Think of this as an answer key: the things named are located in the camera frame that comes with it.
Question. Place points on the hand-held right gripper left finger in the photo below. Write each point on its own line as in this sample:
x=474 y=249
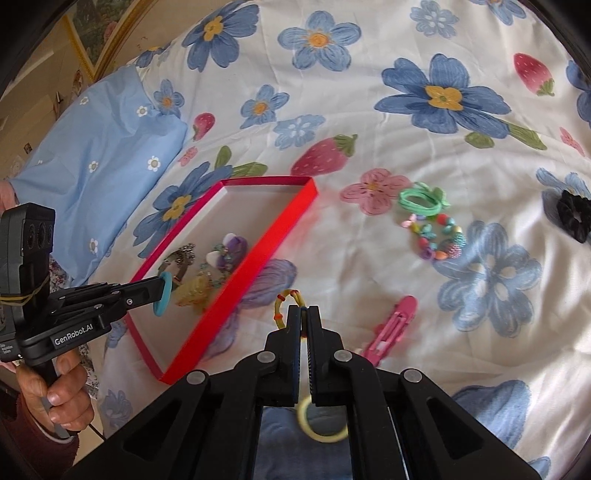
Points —
x=288 y=341

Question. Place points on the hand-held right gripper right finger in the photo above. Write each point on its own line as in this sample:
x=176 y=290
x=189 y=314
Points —
x=318 y=341

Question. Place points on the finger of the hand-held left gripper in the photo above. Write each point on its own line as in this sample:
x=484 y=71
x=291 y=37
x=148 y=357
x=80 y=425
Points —
x=111 y=288
x=138 y=302

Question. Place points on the gold watch with green face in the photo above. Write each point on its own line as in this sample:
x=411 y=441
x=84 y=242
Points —
x=170 y=266

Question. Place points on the yellow claw hair clip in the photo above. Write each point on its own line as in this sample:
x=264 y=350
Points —
x=194 y=290

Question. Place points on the red shallow box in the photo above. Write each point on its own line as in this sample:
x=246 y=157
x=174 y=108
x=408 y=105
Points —
x=258 y=258

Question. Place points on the purple knitted bow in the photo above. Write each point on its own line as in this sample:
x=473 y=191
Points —
x=235 y=247

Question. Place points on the person's left forearm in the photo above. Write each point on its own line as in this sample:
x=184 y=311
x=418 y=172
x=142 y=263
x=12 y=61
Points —
x=27 y=438

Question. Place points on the person's left hand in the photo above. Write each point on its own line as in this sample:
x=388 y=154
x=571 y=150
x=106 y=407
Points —
x=69 y=387

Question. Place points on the pink hair clip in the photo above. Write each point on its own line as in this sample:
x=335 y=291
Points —
x=392 y=323

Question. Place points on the light blue flowered pillow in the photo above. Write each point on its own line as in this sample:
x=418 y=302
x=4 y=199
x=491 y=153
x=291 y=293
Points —
x=101 y=161

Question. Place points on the white floral quilt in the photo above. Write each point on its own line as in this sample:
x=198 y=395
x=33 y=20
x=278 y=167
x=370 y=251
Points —
x=369 y=138

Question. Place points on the black scrunchie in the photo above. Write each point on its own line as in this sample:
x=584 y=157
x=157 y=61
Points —
x=572 y=214

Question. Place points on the gold framed wall picture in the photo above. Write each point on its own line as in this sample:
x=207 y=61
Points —
x=92 y=27

